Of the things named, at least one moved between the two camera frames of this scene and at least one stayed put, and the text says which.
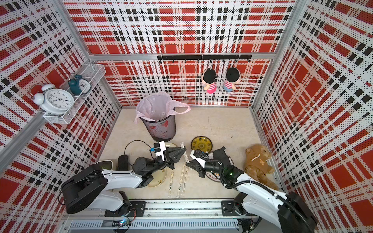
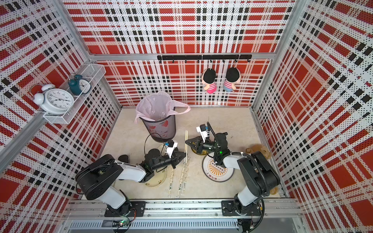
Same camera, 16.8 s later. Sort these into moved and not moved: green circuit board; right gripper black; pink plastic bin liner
Moved: right gripper black
Not moved: pink plastic bin liner; green circuit board
